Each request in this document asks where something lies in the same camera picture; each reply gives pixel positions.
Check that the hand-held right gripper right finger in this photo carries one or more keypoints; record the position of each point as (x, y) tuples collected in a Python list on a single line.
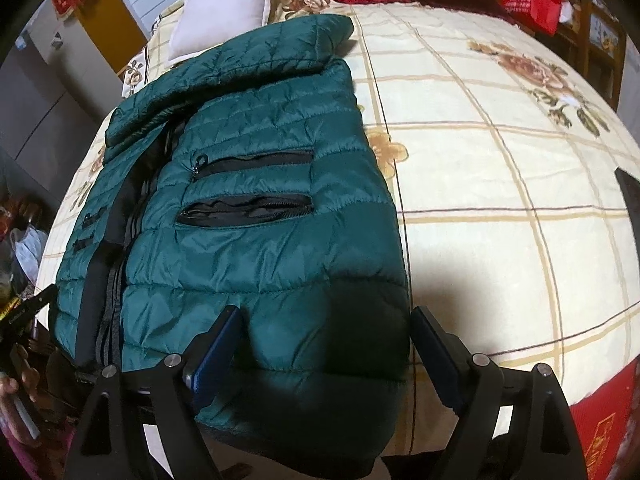
[(435, 355)]

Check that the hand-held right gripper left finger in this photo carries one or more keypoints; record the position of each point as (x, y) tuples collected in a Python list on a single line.
[(215, 360)]

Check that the green quilted puffer jacket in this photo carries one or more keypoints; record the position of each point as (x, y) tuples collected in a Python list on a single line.
[(250, 260)]

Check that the person's left forearm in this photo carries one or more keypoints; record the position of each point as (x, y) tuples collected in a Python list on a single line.
[(25, 462)]

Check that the person's left hand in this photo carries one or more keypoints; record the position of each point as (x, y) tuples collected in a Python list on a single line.
[(6, 387)]

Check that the white plastic bag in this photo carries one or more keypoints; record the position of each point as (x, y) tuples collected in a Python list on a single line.
[(30, 250)]

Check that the bed with floral checked sheet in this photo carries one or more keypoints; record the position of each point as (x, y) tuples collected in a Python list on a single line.
[(475, 210)]

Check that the red bed skirt gold print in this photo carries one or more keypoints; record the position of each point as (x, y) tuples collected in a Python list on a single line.
[(600, 425)]

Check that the grey wardrobe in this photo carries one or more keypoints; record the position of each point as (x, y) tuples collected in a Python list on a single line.
[(40, 110)]

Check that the yellow wooden door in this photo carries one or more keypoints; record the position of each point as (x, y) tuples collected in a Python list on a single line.
[(110, 20)]

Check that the white square pillow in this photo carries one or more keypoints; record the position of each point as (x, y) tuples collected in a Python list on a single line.
[(220, 15)]

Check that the wooden chair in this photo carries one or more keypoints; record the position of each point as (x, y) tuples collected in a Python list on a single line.
[(605, 35)]

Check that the red shopping bag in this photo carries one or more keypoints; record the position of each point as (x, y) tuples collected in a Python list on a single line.
[(530, 2)]

